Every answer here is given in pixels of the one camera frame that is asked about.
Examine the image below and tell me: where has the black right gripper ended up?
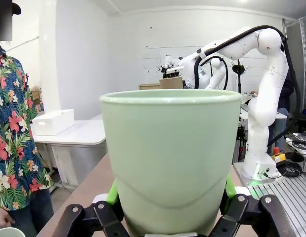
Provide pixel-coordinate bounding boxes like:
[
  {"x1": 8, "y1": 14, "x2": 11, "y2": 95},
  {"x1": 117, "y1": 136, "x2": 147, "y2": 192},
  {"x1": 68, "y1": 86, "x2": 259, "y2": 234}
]
[{"x1": 161, "y1": 67, "x2": 174, "y2": 79}]

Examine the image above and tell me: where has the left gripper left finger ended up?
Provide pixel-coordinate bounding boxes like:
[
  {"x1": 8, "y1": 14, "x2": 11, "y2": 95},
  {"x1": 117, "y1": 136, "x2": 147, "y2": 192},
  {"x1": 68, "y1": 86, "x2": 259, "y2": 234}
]
[{"x1": 59, "y1": 179, "x2": 130, "y2": 237}]

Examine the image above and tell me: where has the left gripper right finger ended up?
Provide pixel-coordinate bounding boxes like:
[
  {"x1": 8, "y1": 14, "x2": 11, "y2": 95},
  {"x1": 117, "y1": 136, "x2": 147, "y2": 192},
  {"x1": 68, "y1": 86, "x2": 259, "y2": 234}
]
[{"x1": 212, "y1": 174, "x2": 296, "y2": 237}]

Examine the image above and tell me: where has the white table under basket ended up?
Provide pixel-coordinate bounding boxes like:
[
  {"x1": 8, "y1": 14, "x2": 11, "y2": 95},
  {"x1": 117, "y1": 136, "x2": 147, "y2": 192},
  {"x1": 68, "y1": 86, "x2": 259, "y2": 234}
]
[{"x1": 31, "y1": 114, "x2": 108, "y2": 186}]

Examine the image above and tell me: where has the white plastic basket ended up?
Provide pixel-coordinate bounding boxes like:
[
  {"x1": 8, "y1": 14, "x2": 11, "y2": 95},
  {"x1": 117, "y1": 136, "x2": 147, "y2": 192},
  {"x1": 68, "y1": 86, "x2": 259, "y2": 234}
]
[{"x1": 31, "y1": 108, "x2": 76, "y2": 136}]

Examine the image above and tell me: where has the person's right hand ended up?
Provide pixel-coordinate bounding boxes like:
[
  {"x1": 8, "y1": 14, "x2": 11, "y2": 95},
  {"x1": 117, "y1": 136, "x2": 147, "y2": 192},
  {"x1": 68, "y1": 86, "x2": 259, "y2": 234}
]
[{"x1": 0, "y1": 204, "x2": 16, "y2": 227}]

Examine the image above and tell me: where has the flat brown cardboard box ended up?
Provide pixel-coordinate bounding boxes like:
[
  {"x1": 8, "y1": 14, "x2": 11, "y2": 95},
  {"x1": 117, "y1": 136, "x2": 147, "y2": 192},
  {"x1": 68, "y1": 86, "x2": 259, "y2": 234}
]
[{"x1": 138, "y1": 83, "x2": 161, "y2": 91}]

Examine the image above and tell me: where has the yellow emergency stop button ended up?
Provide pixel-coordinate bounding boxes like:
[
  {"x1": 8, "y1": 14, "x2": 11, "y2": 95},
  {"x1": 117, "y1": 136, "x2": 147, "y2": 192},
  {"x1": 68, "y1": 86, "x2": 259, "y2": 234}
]
[{"x1": 270, "y1": 147, "x2": 287, "y2": 163}]

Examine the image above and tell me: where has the black tripod stand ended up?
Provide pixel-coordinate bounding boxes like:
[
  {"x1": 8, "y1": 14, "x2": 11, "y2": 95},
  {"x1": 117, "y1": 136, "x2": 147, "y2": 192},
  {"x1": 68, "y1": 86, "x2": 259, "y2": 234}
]
[{"x1": 231, "y1": 59, "x2": 246, "y2": 94}]

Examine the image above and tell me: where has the grey control device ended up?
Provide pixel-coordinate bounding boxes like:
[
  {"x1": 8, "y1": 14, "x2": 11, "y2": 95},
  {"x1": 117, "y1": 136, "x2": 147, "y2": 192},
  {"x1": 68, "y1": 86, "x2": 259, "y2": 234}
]
[{"x1": 286, "y1": 132, "x2": 306, "y2": 154}]

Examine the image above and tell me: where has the person in dark clothes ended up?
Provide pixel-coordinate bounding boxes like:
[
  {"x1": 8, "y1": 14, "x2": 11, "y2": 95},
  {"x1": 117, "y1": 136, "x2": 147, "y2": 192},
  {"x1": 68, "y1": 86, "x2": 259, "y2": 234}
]
[{"x1": 267, "y1": 71, "x2": 296, "y2": 154}]

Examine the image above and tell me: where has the person in floral shirt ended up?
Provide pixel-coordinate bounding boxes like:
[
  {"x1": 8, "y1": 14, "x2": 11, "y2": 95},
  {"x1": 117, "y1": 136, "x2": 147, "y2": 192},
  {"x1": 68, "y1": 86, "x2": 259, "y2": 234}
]
[{"x1": 0, "y1": 0, "x2": 54, "y2": 237}]

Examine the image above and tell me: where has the slotted aluminium base plate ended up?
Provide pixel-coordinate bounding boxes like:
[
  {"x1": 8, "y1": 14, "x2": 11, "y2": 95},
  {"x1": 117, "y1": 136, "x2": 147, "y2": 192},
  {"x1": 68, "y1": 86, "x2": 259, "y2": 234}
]
[{"x1": 233, "y1": 161, "x2": 306, "y2": 237}]

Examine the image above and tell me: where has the black coiled cable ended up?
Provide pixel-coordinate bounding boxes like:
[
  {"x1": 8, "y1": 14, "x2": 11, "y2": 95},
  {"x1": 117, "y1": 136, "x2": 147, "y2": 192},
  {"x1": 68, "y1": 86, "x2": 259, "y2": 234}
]
[{"x1": 276, "y1": 159, "x2": 304, "y2": 178}]

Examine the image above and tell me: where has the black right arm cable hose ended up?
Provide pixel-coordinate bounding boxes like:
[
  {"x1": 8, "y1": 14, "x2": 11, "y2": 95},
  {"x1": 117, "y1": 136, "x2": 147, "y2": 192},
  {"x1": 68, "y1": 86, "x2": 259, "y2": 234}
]
[{"x1": 193, "y1": 24, "x2": 302, "y2": 149}]

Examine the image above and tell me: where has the aluminium frame post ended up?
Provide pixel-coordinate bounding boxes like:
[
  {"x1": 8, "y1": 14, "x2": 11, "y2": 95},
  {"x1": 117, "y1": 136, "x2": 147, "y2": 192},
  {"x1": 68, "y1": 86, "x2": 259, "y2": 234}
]
[{"x1": 282, "y1": 17, "x2": 306, "y2": 109}]

